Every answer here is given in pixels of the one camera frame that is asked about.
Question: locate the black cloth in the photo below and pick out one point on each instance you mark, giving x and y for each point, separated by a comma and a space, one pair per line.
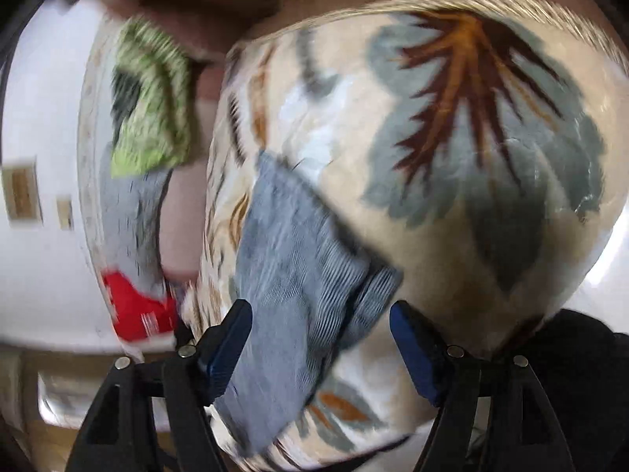
575, 344

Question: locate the green patterned cloth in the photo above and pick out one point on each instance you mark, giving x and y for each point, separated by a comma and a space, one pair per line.
157, 108

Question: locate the cardboard box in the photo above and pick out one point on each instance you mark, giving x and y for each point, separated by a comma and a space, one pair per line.
29, 393

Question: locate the red packet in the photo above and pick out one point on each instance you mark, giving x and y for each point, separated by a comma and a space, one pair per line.
132, 305

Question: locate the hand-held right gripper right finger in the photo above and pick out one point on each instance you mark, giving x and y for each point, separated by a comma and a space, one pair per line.
413, 349

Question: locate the grey cloth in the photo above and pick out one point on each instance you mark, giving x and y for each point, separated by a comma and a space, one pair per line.
128, 226

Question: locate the cream leaf-print blanket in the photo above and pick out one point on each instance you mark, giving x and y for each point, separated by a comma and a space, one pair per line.
442, 255

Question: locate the large tan wall plate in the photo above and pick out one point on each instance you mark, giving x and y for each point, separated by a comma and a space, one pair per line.
20, 191

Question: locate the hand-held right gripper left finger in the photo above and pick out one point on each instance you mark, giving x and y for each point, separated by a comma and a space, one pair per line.
230, 341

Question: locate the small tan wall plate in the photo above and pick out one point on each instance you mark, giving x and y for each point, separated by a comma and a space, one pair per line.
64, 213

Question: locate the grey-blue ribbed pants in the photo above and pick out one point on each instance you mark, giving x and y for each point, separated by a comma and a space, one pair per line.
295, 280

